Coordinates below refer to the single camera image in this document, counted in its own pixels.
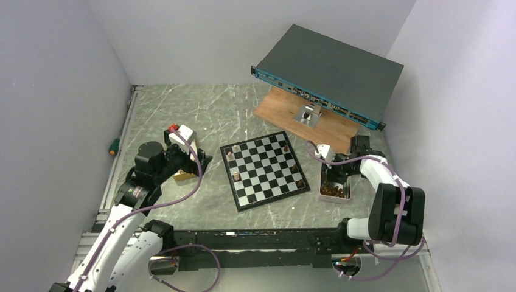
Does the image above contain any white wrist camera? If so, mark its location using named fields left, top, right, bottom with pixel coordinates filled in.
left=164, top=123, right=197, bottom=148
left=315, top=144, right=335, bottom=162

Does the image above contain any gold tin tray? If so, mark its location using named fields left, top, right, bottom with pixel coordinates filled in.
left=172, top=139, right=200, bottom=183

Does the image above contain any black and white chessboard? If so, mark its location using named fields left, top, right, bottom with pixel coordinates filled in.
left=220, top=131, right=310, bottom=212

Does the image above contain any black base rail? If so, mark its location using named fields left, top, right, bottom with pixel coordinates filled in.
left=151, top=223, right=365, bottom=274

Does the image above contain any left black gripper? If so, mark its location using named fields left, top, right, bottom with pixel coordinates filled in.
left=154, top=130, right=211, bottom=184

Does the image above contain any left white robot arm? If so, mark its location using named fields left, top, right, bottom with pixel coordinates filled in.
left=50, top=141, right=212, bottom=291

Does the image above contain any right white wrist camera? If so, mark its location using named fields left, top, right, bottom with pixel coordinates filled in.
left=315, top=144, right=335, bottom=162

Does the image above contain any dark grey network switch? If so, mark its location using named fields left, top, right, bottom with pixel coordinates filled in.
left=251, top=24, right=404, bottom=131

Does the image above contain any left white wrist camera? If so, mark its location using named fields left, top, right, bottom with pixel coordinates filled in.
left=164, top=123, right=197, bottom=148

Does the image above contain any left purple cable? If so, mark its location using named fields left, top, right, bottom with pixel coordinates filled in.
left=70, top=131, right=221, bottom=292

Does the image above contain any white tray with dark pieces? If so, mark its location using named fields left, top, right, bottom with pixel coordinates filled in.
left=316, top=164, right=351, bottom=204

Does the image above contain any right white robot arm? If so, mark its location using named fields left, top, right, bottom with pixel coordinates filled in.
left=316, top=135, right=425, bottom=252

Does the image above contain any silver metal stand bracket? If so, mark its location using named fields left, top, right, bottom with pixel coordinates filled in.
left=294, top=103, right=322, bottom=128

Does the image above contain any wooden board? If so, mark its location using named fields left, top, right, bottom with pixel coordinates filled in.
left=253, top=87, right=360, bottom=153

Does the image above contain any orange green screwdriver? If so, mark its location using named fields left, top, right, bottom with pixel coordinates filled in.
left=108, top=138, right=120, bottom=155

